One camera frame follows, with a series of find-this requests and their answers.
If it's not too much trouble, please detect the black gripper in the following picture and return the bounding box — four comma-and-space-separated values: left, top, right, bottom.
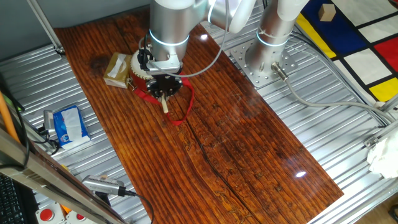
146, 74, 183, 101

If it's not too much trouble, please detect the white wooden drumstick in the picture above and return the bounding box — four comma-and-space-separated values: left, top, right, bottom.
160, 93, 170, 114

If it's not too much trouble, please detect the red drum with white head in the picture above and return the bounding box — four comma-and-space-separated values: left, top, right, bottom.
129, 51, 156, 93

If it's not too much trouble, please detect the gold tissue pack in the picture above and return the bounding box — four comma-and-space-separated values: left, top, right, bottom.
103, 52, 133, 90

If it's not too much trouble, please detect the glossy brown wooden board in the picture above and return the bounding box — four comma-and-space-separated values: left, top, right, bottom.
53, 6, 345, 224

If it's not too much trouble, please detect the blue tissue pack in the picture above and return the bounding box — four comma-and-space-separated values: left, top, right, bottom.
52, 105, 91, 151

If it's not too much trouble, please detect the grey box with red button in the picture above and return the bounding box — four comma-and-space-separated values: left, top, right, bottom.
35, 201, 65, 224
64, 210, 96, 224

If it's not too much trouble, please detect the orange pole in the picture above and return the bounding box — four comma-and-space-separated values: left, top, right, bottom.
0, 91, 21, 144

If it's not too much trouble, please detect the wooden cube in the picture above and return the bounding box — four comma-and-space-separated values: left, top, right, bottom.
318, 3, 337, 22

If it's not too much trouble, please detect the black keyboard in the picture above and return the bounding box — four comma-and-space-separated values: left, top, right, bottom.
0, 173, 29, 224

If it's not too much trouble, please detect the colour block patterned mat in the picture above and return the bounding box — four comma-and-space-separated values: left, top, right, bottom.
295, 0, 398, 103

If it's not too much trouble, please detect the white crumpled cloth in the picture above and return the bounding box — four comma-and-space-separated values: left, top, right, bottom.
366, 129, 398, 180

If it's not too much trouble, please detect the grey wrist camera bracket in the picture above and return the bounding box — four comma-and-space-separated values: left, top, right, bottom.
145, 58, 183, 76

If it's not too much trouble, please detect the red fabric drum strap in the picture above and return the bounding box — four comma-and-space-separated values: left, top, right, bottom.
132, 74, 195, 127

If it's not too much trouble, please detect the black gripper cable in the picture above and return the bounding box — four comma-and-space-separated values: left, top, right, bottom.
137, 33, 154, 72

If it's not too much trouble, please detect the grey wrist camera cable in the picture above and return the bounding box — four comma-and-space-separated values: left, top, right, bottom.
146, 0, 231, 78

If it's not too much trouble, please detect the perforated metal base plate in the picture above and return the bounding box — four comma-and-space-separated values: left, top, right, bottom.
229, 39, 299, 88

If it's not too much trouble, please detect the black camera cable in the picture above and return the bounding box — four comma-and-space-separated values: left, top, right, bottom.
118, 186, 155, 224

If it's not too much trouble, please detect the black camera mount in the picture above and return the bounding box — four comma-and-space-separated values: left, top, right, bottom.
36, 126, 60, 156

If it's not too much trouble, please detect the aluminium frame post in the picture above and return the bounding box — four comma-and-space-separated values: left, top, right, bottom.
26, 0, 67, 57

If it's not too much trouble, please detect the thick grey base cable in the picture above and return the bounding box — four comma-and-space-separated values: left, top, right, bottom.
271, 61, 397, 124

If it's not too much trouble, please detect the thick black cable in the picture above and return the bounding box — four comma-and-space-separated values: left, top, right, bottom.
0, 73, 31, 170

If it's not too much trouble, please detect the metal frame beam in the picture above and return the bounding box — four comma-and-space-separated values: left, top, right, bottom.
0, 126, 127, 224

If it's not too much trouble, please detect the small metal corner bracket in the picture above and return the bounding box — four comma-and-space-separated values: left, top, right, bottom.
363, 136, 380, 149

